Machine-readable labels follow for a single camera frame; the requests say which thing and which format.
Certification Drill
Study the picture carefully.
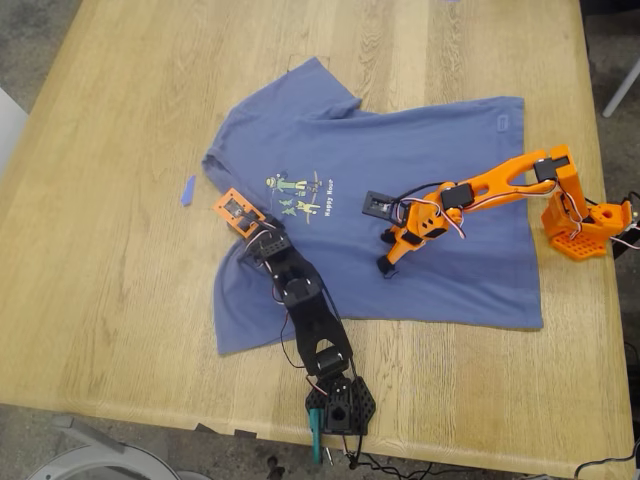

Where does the dark floor object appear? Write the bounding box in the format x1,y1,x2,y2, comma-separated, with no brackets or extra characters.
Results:
264,453,287,480

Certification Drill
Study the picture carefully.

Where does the black-framed wrist camera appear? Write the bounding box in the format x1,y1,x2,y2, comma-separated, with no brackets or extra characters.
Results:
361,189,402,220

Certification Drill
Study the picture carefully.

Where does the orange-framed wrist camera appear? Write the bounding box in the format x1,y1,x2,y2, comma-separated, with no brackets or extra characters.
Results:
211,186,267,240

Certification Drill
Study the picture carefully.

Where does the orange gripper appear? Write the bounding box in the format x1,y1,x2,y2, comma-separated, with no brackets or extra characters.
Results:
376,183,465,277

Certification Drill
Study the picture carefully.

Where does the blue printed T-shirt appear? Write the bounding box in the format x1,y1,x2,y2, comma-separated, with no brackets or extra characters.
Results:
201,55,545,357

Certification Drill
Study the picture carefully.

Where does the white furniture panel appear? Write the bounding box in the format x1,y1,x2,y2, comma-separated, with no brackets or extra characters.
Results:
0,87,30,176

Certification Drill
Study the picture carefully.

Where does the thin black looped cable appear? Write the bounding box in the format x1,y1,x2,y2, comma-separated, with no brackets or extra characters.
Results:
573,439,640,480

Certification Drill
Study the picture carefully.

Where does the white chair leg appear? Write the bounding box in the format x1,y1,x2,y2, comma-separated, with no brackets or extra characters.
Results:
602,62,640,119

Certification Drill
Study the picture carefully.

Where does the grey plastic bar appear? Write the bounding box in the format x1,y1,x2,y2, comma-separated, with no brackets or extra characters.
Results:
51,414,127,455

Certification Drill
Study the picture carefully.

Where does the small blue tape scrap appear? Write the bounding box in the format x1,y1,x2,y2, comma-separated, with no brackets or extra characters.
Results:
179,174,198,208

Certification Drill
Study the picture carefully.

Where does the black power cable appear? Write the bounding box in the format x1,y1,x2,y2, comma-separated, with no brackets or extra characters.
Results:
342,433,436,480

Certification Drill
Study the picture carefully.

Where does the teal table clamp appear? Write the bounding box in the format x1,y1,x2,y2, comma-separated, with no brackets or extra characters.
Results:
308,408,325,466

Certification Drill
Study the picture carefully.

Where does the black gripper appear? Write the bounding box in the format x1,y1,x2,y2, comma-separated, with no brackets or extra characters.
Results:
246,218,295,272

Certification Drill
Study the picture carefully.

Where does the grey round chair base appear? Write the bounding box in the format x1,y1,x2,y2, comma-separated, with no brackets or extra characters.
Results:
28,442,177,480

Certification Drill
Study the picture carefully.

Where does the black table bracket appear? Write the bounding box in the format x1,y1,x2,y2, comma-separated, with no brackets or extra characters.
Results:
193,422,259,441

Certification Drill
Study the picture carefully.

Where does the black base clamp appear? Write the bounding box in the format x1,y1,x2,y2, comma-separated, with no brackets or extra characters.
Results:
608,190,640,260

